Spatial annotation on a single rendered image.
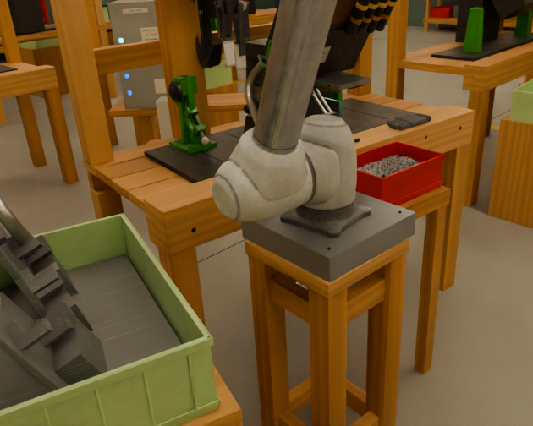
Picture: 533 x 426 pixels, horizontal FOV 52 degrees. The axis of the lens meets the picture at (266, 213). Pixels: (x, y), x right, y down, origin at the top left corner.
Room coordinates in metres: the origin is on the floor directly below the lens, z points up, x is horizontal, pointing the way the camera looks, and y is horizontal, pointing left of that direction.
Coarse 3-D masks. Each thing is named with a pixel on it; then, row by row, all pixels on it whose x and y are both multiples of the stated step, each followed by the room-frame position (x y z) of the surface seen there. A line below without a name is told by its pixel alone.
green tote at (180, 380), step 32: (96, 224) 1.28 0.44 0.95; (128, 224) 1.25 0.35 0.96; (64, 256) 1.24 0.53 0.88; (96, 256) 1.28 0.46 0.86; (128, 256) 1.31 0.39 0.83; (0, 288) 1.17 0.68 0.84; (160, 288) 1.03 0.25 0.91; (192, 320) 0.83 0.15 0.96; (160, 352) 0.74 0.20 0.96; (192, 352) 0.76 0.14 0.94; (96, 384) 0.68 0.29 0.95; (128, 384) 0.71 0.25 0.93; (160, 384) 0.73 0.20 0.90; (192, 384) 0.75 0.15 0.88; (0, 416) 0.62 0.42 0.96; (32, 416) 0.64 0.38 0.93; (64, 416) 0.66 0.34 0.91; (96, 416) 0.68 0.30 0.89; (128, 416) 0.70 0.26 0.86; (160, 416) 0.73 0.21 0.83; (192, 416) 0.75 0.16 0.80
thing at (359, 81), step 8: (328, 72) 2.15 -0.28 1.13; (336, 72) 2.14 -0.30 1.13; (320, 80) 2.01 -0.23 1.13; (328, 80) 2.00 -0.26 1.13; (336, 80) 1.99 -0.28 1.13; (344, 80) 1.99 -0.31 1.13; (352, 80) 1.98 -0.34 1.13; (360, 80) 1.98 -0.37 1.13; (368, 80) 2.00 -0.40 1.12; (320, 88) 2.00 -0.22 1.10; (328, 88) 1.97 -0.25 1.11; (336, 88) 1.93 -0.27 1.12; (344, 88) 1.93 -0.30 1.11; (352, 88) 1.98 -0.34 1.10
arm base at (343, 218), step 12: (288, 216) 1.29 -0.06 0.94; (300, 216) 1.27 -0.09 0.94; (312, 216) 1.24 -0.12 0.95; (324, 216) 1.23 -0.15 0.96; (336, 216) 1.23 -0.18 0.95; (348, 216) 1.25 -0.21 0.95; (360, 216) 1.28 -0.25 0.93; (312, 228) 1.24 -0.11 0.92; (324, 228) 1.21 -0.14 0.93; (336, 228) 1.21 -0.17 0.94
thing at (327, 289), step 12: (408, 240) 1.28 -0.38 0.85; (252, 252) 1.31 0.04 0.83; (264, 252) 1.27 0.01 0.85; (384, 252) 1.22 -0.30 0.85; (396, 252) 1.25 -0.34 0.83; (276, 264) 1.23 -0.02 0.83; (288, 264) 1.19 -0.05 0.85; (372, 264) 1.19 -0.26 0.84; (384, 264) 1.22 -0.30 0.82; (300, 276) 1.16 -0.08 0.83; (312, 276) 1.13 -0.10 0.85; (348, 276) 1.13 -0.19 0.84; (360, 276) 1.16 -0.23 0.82; (312, 288) 1.13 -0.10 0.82; (324, 288) 1.10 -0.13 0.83; (336, 288) 1.10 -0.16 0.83
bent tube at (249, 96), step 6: (258, 54) 2.07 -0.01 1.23; (264, 60) 2.08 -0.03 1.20; (258, 66) 2.06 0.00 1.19; (264, 66) 2.04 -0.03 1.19; (252, 72) 2.09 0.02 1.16; (258, 72) 2.07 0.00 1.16; (252, 78) 2.09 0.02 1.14; (246, 84) 2.10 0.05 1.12; (252, 84) 2.10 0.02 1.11; (246, 90) 2.09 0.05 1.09; (252, 90) 2.10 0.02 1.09; (246, 96) 2.08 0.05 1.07; (252, 96) 2.08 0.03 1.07; (246, 102) 2.07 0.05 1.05; (252, 102) 2.05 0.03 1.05; (252, 108) 2.03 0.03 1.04; (252, 114) 2.02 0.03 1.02
